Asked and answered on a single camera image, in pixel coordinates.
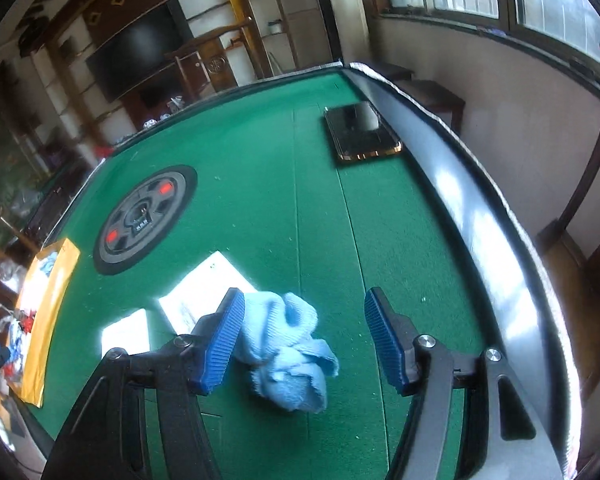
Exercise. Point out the dark wooden stool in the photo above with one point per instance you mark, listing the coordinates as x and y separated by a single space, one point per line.
397 71
437 92

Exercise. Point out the round table control panel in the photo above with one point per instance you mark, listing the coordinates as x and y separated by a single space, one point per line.
130 240

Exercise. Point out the carved back wooden chair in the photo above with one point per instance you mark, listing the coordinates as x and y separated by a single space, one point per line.
215 65

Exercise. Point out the black television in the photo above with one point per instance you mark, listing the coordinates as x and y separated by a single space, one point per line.
135 50

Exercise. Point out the yellow cardboard box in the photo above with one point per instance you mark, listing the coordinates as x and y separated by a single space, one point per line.
50 310

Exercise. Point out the light blue towel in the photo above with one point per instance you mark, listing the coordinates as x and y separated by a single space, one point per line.
290 360

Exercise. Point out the dark wooden television cabinet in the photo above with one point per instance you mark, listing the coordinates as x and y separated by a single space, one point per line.
150 100

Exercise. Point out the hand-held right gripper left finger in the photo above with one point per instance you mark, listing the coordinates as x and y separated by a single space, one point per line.
220 340

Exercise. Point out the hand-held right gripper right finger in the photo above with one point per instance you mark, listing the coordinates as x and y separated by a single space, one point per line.
385 340

